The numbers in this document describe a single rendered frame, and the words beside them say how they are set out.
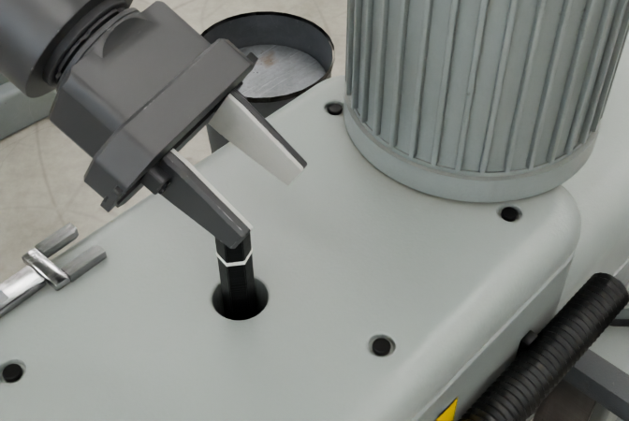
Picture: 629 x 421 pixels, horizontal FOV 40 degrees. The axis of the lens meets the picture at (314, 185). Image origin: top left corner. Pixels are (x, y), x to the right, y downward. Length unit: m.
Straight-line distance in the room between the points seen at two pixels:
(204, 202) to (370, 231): 0.18
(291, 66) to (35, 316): 2.50
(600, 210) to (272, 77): 2.23
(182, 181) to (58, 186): 2.99
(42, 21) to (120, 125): 0.07
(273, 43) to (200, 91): 2.68
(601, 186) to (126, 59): 0.53
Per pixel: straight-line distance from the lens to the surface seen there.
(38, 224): 3.34
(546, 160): 0.64
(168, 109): 0.46
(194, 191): 0.47
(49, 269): 0.61
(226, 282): 0.56
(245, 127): 0.50
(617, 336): 1.06
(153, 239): 0.62
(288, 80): 2.98
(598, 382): 0.88
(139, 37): 0.49
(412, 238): 0.62
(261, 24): 3.11
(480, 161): 0.62
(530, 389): 0.66
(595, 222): 0.85
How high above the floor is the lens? 2.35
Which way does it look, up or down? 45 degrees down
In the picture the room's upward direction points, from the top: straight up
